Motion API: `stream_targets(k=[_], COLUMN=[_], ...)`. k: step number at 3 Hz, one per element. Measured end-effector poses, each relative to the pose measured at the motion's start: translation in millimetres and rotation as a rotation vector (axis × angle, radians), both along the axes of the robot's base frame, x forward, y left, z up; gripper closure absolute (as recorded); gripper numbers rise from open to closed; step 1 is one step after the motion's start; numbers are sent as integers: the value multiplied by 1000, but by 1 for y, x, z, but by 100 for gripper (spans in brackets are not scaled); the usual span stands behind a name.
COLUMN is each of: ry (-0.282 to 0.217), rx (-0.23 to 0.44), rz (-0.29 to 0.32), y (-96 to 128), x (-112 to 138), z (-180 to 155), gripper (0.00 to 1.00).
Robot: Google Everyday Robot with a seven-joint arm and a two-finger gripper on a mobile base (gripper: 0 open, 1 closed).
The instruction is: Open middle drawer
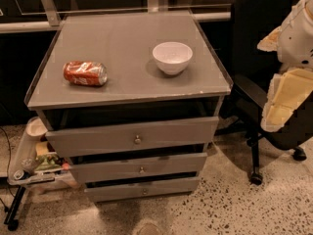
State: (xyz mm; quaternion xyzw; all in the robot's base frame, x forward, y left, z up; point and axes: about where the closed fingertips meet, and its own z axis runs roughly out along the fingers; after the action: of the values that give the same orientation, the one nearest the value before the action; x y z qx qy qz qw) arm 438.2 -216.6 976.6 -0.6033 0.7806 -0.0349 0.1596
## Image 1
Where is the crushed orange soda can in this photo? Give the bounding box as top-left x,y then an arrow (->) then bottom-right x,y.
63,61 -> 108,86

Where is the white side tray with items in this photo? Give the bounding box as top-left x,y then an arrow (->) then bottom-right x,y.
8,117 -> 79,189

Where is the black office chair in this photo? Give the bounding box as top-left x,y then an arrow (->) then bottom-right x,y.
220,0 -> 313,185

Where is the metal railing bar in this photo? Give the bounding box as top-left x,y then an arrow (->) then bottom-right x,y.
0,12 -> 231,34

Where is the grey top drawer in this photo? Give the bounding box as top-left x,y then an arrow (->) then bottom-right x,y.
46,117 -> 218,157

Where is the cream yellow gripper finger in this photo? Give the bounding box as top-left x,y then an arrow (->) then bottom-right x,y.
261,69 -> 313,132

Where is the black tray stand leg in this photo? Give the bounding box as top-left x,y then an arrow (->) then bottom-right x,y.
4,186 -> 25,231

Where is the grey bottom drawer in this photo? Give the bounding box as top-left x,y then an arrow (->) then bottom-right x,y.
84,177 -> 200,202

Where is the grey drawer cabinet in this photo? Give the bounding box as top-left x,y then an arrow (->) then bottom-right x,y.
25,11 -> 232,190

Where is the white ceramic bowl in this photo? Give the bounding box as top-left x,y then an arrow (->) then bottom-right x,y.
153,42 -> 193,75

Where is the grey drawer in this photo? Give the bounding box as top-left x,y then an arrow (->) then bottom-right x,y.
69,153 -> 206,183
46,117 -> 218,157
84,177 -> 200,202

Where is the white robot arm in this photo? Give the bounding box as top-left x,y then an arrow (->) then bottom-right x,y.
257,0 -> 313,132

